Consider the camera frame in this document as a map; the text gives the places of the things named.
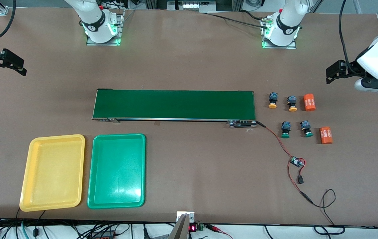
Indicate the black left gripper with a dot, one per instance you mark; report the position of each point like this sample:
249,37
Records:
351,67

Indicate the orange cylinder printed 4680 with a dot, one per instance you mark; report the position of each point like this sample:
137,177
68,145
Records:
326,135
309,102

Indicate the yellow mushroom push button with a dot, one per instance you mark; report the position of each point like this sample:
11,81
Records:
292,103
272,99

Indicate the green push button red contact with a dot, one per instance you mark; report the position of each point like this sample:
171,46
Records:
285,128

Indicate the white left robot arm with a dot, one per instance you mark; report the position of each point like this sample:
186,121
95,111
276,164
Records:
287,23

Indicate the small green circuit board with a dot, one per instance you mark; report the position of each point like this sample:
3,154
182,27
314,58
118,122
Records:
297,162

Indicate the yellow plastic tray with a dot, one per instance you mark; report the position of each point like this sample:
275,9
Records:
52,172

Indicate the red black power lead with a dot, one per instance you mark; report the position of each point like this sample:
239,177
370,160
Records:
307,198

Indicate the green plastic tray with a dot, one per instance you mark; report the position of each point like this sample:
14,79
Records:
117,171

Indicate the grey control box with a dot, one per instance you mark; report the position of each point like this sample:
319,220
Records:
190,5

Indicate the green belt conveyor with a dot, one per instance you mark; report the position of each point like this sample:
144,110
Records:
175,104

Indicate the red clip test lead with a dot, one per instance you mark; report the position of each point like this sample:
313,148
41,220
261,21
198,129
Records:
214,228

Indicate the red digit display module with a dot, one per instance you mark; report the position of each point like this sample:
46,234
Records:
193,228

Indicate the aluminium arm base plate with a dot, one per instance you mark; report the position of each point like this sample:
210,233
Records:
121,30
292,46

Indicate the small black inline switch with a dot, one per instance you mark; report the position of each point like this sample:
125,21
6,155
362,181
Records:
300,180

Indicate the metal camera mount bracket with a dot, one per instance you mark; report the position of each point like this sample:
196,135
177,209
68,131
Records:
185,217

